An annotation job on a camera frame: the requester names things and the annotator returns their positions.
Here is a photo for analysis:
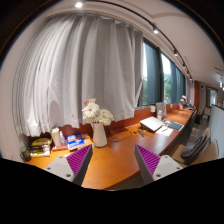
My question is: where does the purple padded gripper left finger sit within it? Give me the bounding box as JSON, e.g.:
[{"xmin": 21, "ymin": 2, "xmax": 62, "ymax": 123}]
[{"xmin": 44, "ymin": 145, "xmax": 93, "ymax": 186}]

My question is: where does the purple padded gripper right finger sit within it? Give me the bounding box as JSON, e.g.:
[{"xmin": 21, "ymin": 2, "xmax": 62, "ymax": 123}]
[{"xmin": 134, "ymin": 145, "xmax": 182, "ymax": 185}]

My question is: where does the stack of yellow books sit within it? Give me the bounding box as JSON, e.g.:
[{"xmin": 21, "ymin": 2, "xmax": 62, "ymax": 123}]
[{"xmin": 29, "ymin": 138, "xmax": 51, "ymax": 157}]

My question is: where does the white paper sheet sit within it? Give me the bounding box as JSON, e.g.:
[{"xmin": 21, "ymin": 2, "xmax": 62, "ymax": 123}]
[{"xmin": 157, "ymin": 126, "xmax": 173, "ymax": 136}]

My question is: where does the white plastic bottle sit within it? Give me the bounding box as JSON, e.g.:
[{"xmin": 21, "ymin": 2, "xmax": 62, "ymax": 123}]
[{"xmin": 50, "ymin": 127, "xmax": 61, "ymax": 146}]

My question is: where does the black office chair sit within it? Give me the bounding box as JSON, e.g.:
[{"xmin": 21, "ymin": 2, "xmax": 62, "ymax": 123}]
[{"xmin": 181, "ymin": 134, "xmax": 208, "ymax": 165}]

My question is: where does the white ceramic flower vase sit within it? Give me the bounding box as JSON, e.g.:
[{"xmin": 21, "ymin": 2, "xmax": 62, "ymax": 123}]
[{"xmin": 93, "ymin": 123, "xmax": 107, "ymax": 147}]

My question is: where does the white closed laptop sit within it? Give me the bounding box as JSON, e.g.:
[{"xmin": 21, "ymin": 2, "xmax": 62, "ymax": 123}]
[{"xmin": 140, "ymin": 116, "xmax": 163, "ymax": 132}]

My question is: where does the dark glass jar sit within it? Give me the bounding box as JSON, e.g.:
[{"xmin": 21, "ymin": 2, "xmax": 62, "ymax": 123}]
[{"xmin": 20, "ymin": 147, "xmax": 31, "ymax": 161}]

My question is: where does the white flower bouquet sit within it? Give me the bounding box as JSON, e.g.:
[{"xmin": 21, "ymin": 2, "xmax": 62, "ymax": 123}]
[{"xmin": 82, "ymin": 99, "xmax": 114, "ymax": 126}]

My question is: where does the white window curtain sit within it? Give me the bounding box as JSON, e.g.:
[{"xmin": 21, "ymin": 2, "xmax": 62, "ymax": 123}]
[{"xmin": 13, "ymin": 13, "xmax": 143, "ymax": 136}]

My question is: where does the black ceiling light track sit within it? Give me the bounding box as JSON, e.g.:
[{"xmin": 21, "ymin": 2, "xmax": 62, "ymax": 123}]
[{"xmin": 86, "ymin": 0, "xmax": 193, "ymax": 82}]

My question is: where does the black cable on desk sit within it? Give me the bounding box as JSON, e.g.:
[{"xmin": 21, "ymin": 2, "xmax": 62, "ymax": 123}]
[{"xmin": 105, "ymin": 127, "xmax": 141, "ymax": 142}]

